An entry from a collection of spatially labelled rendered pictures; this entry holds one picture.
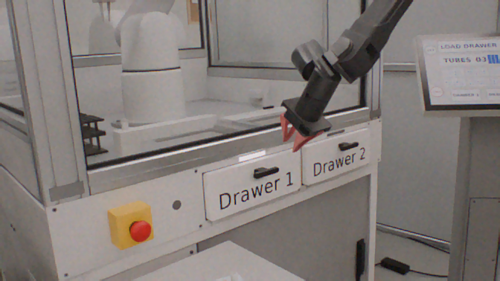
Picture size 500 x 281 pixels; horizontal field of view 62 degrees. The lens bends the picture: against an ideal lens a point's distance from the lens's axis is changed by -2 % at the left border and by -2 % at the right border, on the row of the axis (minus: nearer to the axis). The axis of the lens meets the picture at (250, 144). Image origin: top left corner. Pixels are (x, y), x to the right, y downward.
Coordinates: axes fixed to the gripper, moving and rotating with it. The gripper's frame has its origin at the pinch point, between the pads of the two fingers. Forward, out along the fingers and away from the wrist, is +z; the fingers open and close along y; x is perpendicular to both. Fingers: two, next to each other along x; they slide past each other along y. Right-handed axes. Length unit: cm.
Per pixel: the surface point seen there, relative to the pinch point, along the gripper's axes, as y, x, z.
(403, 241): -13, -146, 114
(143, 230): -2.6, 36.0, 9.0
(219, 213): -1.1, 15.1, 16.5
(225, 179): 3.1, 12.7, 10.3
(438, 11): 52, -157, 0
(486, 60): 0, -87, -13
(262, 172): 0.3, 4.9, 8.1
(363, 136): 2.4, -39.2, 10.9
